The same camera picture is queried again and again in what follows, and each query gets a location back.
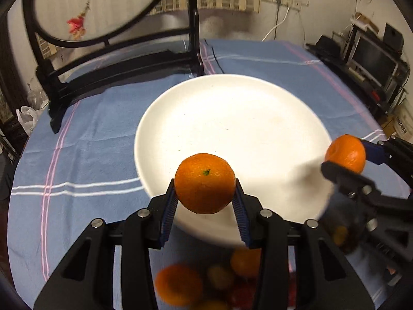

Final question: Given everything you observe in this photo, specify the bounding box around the black thin cable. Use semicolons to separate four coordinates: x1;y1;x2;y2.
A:
209;45;226;75

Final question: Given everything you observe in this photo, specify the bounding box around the white oval plate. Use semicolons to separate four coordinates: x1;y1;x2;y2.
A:
133;73;334;249

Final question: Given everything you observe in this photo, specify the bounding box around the black hat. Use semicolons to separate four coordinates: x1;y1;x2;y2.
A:
306;35;341;56

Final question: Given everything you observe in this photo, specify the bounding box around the small orange mandarin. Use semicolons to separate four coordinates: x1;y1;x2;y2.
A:
324;134;366;174

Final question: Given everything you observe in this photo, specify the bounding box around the white plastic bag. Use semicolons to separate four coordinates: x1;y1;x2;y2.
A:
16;106;43;136

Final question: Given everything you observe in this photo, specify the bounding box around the dark computer monitor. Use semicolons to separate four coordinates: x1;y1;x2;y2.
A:
346;29;399;89

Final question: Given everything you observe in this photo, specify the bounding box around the white power cable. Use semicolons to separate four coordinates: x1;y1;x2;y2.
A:
261;4;292;42

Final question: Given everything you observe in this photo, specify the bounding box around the large orange mandarin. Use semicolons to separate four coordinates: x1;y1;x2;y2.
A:
174;153;236;214

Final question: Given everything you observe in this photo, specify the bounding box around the black framed embroidery screen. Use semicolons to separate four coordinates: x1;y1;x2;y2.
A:
22;0;204;133

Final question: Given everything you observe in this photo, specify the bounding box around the blue striped tablecloth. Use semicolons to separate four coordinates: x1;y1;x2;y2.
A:
5;38;411;310

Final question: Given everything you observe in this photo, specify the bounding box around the cardboard box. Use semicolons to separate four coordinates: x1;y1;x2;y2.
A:
381;110;412;143

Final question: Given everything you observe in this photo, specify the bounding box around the wall power strip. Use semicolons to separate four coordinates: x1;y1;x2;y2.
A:
262;0;302;11

